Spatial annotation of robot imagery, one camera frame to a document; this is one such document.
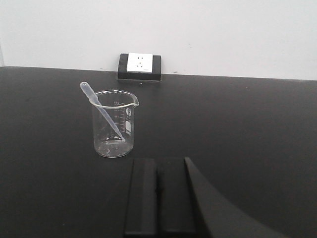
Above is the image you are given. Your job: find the clear glass beaker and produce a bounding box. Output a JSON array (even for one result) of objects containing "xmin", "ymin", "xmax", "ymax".
[{"xmin": 91, "ymin": 90, "xmax": 139, "ymax": 158}]

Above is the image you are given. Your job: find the white socket on black base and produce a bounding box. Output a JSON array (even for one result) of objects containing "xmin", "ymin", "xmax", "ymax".
[{"xmin": 117, "ymin": 53, "xmax": 161, "ymax": 81}]

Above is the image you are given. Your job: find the transparent plastic pipette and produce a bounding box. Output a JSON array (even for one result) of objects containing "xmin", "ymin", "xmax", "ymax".
[{"xmin": 80, "ymin": 82, "xmax": 125, "ymax": 142}]

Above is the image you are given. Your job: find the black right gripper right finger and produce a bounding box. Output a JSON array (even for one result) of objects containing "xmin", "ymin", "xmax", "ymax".
[{"xmin": 184, "ymin": 157, "xmax": 286, "ymax": 238}]

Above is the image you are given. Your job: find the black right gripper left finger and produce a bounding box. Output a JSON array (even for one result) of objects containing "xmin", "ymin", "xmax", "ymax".
[{"xmin": 124, "ymin": 158, "xmax": 158, "ymax": 236}]

